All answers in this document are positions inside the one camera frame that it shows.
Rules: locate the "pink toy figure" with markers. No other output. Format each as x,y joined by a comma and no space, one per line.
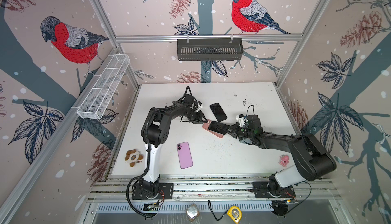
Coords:
284,160

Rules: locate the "yellow tape measure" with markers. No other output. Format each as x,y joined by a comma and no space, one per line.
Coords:
235,214

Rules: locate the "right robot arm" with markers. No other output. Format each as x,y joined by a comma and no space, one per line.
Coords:
311,159

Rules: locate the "white mesh tray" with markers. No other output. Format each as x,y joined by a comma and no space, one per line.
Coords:
99,97

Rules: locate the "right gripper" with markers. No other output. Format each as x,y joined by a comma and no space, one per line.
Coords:
234,131

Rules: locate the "black screen phone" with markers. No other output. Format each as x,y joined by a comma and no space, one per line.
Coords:
217,127

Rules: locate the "brown sunglasses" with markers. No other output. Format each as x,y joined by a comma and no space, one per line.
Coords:
133,157

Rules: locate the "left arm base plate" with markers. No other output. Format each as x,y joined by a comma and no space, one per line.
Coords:
165,192

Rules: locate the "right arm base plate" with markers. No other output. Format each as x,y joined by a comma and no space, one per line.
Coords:
259,190

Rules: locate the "black wire basket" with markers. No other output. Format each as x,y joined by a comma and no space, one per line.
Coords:
222,49

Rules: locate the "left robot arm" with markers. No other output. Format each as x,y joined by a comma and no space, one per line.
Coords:
155,132

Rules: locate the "silver round object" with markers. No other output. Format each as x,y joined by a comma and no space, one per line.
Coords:
192,212

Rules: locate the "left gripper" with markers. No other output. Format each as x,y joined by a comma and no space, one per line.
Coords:
199,118

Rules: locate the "purple phone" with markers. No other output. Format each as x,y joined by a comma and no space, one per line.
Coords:
184,155

